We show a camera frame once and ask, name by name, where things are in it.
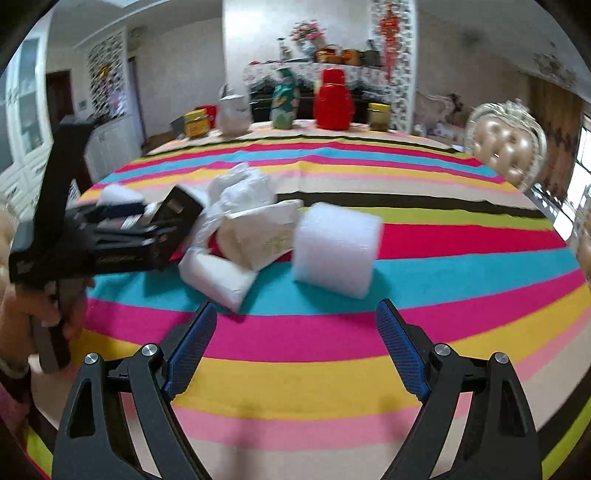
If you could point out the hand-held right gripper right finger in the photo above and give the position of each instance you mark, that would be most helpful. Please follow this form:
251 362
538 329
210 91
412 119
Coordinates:
401 350

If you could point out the white carved partition screen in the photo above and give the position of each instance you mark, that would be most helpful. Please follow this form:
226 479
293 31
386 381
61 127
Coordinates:
406 92

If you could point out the person's left forearm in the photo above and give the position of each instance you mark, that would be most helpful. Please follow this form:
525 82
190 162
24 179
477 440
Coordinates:
9 397

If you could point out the low white cabinet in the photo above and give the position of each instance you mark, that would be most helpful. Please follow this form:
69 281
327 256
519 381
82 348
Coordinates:
115 138

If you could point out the floral lace runner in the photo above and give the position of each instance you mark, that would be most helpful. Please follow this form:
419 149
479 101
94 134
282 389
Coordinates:
360 74

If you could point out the small white foam block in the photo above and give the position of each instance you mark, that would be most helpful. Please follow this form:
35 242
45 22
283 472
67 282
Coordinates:
120 194

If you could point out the white carved wall screen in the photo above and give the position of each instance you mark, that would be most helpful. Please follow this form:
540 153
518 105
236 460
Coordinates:
108 78

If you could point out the red hanging knot ornament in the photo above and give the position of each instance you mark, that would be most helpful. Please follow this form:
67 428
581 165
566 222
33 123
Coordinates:
392 32

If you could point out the white tissue packet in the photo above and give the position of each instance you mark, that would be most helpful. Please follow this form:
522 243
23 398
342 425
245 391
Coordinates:
217 279

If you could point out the black box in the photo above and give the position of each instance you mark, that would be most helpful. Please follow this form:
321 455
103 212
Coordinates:
180 217

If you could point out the yellow cardboard box in plastic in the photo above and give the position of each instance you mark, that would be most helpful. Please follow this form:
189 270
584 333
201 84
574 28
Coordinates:
265 235

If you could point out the green patterned bottle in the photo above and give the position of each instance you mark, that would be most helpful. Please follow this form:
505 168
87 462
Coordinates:
286 99

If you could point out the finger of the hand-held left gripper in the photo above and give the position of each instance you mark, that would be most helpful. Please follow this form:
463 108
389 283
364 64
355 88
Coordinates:
111 211
120 234

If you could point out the dark wooden door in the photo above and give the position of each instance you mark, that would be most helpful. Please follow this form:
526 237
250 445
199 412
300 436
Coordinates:
60 99

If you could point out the red yellow gift basket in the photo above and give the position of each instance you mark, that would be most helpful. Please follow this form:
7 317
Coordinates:
328 55

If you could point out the white carved sofa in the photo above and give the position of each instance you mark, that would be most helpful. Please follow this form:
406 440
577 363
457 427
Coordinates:
438 115

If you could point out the large white foam block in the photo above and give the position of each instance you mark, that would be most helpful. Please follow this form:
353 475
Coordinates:
337 249

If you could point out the glass jar with yellow lid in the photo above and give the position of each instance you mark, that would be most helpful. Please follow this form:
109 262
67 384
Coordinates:
379 115

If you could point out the tall white cabinet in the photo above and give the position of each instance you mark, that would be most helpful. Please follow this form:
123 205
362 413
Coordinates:
23 115

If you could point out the white plastic bag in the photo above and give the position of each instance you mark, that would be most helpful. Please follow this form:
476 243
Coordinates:
240 184

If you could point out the brown curtain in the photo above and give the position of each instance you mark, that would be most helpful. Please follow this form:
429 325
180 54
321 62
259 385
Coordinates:
554 129

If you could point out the person's left hand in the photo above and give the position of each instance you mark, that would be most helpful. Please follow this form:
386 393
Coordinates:
23 309

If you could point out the orange gift box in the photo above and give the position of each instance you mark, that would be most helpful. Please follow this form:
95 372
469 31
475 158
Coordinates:
352 56

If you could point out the rainbow striped tablecloth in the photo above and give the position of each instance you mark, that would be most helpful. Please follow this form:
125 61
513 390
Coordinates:
323 332

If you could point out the dark bag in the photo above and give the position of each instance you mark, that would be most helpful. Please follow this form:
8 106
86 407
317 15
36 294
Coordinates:
371 57

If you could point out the dark wooden sideboard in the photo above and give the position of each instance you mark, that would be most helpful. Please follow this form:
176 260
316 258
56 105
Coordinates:
261 106

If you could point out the red container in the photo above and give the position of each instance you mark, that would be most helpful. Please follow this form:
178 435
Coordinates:
211 110

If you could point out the white container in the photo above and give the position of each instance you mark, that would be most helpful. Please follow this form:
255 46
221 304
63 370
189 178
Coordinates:
233 113

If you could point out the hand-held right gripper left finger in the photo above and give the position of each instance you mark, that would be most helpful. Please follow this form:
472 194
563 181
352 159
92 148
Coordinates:
191 350

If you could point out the red thermos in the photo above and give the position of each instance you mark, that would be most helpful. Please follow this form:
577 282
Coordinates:
333 99

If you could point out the pink flower bouquet vase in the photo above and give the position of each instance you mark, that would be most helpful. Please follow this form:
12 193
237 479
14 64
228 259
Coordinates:
307 34

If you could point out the yellow tin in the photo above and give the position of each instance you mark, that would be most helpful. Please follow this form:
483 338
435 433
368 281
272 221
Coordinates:
197 123

